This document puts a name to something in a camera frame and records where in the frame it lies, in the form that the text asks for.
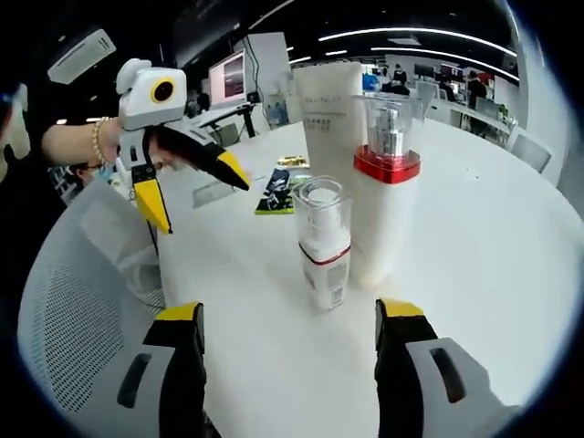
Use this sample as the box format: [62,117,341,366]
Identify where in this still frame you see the computer monitor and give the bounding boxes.
[208,48,251,110]

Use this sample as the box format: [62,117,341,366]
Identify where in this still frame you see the person's left hand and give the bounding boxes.
[100,119,123,163]

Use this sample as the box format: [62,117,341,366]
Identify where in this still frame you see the ceiling air conditioner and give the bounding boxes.
[47,28,118,86]

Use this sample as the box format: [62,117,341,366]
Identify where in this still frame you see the white desk with black legs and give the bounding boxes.
[189,102,268,143]

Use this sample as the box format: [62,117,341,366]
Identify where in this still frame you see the white mesh office chair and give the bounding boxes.
[17,182,168,412]

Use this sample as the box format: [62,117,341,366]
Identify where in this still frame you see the beaded bracelet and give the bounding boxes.
[92,116,113,166]

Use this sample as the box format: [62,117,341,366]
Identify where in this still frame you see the black green skincare mask packet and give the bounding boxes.
[253,167,298,217]

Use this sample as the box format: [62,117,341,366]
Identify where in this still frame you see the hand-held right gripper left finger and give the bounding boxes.
[115,300,207,438]

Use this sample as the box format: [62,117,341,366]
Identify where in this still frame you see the white background chair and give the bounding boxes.
[509,127,553,174]

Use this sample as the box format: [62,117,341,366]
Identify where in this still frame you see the silver skincare sachet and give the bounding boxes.
[191,175,256,210]

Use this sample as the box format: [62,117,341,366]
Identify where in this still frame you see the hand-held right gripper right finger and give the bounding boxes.
[373,297,521,438]

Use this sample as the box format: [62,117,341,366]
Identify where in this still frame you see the small white skincare bottle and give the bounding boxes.
[290,177,353,313]

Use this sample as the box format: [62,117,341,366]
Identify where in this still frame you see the white skincare tube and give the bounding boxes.
[291,60,365,183]

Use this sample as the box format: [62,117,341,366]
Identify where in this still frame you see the red-collared white skincare bottle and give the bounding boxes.
[350,93,423,289]

